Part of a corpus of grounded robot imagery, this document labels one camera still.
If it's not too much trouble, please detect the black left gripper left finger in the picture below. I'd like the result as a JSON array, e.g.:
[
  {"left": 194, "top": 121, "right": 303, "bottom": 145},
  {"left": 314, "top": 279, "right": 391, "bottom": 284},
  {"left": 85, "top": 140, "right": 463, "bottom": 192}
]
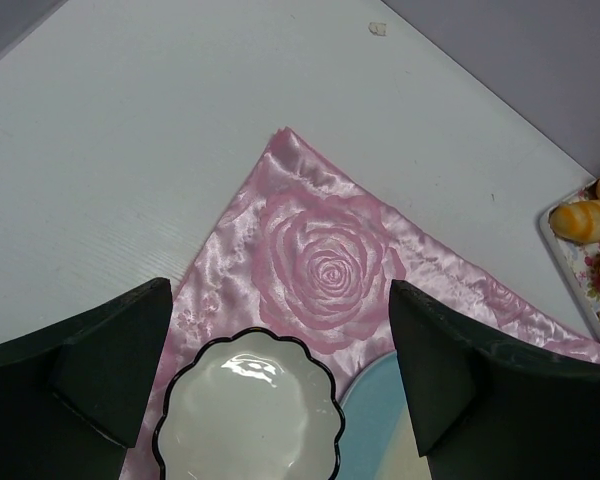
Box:
[{"left": 0, "top": 278, "right": 172, "bottom": 479}]

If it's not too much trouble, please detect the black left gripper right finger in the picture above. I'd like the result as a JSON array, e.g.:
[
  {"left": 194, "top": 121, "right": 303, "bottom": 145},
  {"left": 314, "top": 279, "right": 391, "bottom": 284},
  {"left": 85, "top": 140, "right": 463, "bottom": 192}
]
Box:
[{"left": 389, "top": 280, "right": 600, "bottom": 479}]

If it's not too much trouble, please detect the orange striped bread roll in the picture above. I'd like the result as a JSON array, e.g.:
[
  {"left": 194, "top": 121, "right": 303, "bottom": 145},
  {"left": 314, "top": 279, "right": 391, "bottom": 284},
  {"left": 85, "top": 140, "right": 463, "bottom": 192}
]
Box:
[{"left": 549, "top": 200, "right": 600, "bottom": 244}]

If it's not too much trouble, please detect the blue and cream plate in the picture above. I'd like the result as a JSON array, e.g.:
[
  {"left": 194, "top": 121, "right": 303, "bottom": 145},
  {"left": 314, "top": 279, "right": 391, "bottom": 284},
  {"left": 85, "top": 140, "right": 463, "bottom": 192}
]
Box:
[{"left": 337, "top": 352, "right": 431, "bottom": 480}]

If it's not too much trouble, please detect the floral rectangular tray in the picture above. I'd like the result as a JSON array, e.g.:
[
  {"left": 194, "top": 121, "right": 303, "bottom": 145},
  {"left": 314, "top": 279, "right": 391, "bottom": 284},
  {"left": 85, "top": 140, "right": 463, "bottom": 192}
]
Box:
[{"left": 538, "top": 180, "right": 600, "bottom": 343}]

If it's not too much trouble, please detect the white scalloped black-rimmed bowl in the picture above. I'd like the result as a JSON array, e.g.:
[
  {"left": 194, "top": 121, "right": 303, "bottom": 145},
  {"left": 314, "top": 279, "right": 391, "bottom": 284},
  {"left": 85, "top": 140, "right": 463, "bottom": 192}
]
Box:
[{"left": 152, "top": 327, "right": 345, "bottom": 479}]

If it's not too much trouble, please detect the pink rose satin cloth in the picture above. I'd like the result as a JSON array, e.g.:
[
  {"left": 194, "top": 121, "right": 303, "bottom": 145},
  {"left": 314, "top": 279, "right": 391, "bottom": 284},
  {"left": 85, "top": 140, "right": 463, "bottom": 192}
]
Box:
[{"left": 122, "top": 128, "right": 600, "bottom": 479}]

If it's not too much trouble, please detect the small white scrap on table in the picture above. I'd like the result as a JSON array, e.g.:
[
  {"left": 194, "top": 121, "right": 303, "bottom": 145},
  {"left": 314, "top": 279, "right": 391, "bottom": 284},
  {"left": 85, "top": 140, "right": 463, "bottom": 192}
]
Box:
[{"left": 368, "top": 22, "right": 387, "bottom": 37}]

